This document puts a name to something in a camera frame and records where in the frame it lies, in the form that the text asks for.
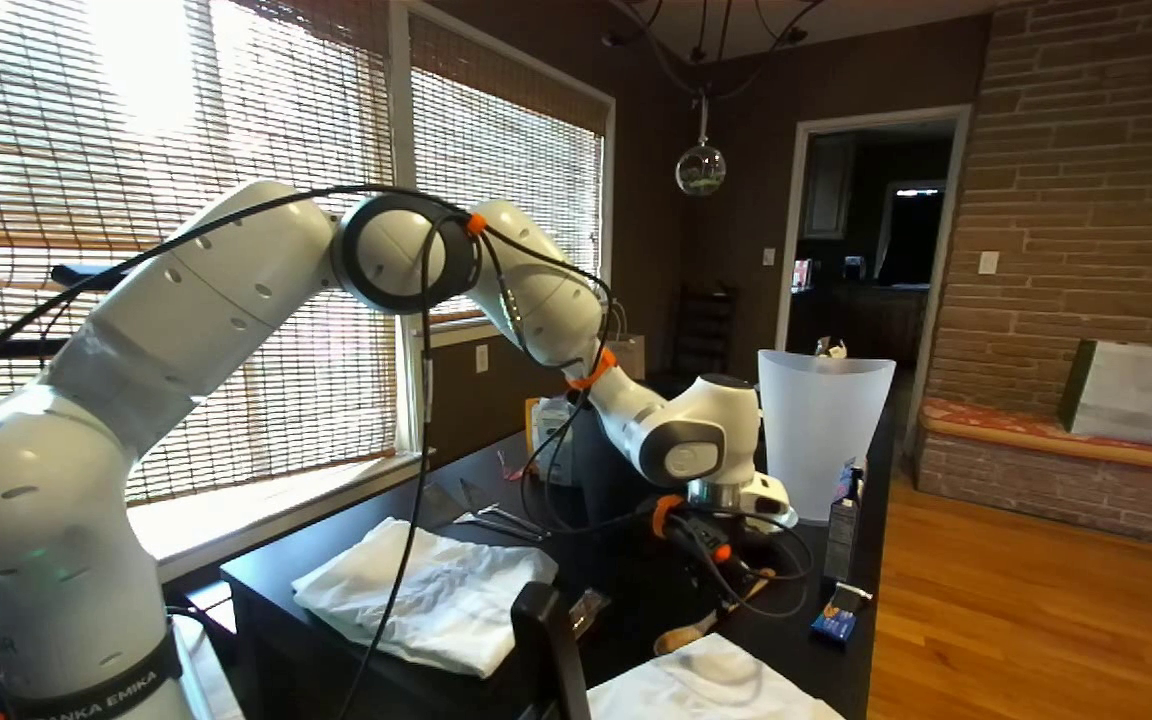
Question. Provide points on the brick hearth bench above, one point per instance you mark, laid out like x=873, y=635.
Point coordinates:
x=1071, y=446

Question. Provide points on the white wall outlet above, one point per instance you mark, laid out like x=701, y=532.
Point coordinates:
x=480, y=359

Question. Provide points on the large white cloth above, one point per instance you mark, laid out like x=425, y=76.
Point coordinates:
x=422, y=594

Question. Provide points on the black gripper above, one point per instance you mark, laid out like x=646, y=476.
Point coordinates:
x=739, y=553

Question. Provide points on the translucent white bin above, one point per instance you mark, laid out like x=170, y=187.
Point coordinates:
x=823, y=427

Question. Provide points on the white paper bag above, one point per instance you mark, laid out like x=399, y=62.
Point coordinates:
x=1143, y=394

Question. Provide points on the blue cardboard box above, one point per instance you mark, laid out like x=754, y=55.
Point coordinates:
x=842, y=618

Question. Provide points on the woven window blind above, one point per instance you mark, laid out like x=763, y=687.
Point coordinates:
x=509, y=163
x=41, y=134

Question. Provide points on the hanging glass globe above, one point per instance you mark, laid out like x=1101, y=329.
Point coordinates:
x=701, y=171

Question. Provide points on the brown wooden spoon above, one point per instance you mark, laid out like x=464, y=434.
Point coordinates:
x=674, y=638

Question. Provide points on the dark patterned small packet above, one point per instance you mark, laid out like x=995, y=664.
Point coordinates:
x=589, y=610

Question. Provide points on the silver metal fork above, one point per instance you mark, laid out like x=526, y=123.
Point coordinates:
x=509, y=521

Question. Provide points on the black plastic bin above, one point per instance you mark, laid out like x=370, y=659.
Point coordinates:
x=608, y=562

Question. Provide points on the white light switch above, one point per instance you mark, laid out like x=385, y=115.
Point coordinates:
x=990, y=262

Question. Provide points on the small white cloth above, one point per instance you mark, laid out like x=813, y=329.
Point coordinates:
x=708, y=687

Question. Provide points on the clear spray bottle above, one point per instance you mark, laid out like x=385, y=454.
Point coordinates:
x=842, y=525

